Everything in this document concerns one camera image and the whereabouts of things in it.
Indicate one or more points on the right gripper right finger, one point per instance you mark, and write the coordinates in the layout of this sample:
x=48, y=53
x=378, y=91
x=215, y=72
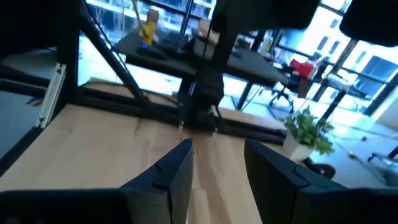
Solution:
x=280, y=193

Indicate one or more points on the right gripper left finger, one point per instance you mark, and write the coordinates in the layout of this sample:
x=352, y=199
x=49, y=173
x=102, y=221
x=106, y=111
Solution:
x=161, y=193

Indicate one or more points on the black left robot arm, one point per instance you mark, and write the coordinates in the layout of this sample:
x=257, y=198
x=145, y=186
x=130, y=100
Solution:
x=208, y=90

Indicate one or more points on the black office chair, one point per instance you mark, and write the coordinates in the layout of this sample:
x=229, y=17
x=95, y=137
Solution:
x=281, y=96

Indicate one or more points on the green potted plant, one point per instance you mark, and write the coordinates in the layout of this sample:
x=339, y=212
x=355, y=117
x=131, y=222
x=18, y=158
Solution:
x=306, y=130

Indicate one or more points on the red box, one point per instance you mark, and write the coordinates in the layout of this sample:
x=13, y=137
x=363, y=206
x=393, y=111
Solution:
x=301, y=68

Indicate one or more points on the black side desk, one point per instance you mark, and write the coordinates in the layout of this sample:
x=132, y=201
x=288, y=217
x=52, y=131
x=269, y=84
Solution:
x=248, y=65

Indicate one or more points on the black computer mouse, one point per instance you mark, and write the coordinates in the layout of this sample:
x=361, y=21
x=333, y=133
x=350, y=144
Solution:
x=152, y=53

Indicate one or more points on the black keyboard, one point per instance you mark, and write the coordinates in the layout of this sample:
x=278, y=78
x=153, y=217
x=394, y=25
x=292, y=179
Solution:
x=174, y=40

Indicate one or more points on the yellow object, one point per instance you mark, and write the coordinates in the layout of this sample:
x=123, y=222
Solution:
x=149, y=31

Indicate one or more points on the brown paper bag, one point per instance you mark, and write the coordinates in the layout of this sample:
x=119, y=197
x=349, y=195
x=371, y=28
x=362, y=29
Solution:
x=206, y=31

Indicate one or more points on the black table frame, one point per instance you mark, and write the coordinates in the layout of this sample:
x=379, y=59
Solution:
x=124, y=104

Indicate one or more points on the silver frame bracket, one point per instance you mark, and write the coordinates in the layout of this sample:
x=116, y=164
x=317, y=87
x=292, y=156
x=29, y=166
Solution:
x=51, y=93

